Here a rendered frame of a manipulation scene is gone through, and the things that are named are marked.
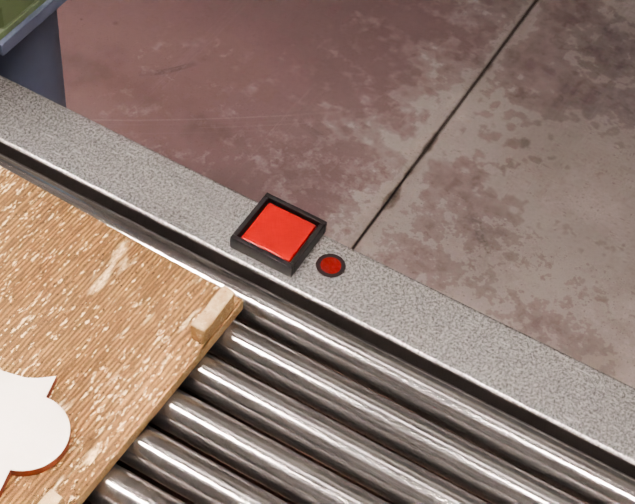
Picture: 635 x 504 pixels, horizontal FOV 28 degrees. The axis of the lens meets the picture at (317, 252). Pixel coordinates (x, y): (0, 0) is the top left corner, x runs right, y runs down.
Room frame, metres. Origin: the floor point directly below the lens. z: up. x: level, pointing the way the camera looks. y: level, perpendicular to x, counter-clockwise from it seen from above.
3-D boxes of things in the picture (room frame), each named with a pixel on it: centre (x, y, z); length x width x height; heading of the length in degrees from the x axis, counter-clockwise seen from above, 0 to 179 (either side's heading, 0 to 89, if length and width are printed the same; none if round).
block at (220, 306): (0.71, 0.09, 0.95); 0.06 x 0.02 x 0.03; 155
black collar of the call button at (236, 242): (0.85, 0.04, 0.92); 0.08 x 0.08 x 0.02; 67
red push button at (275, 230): (0.85, 0.04, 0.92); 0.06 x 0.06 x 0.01; 67
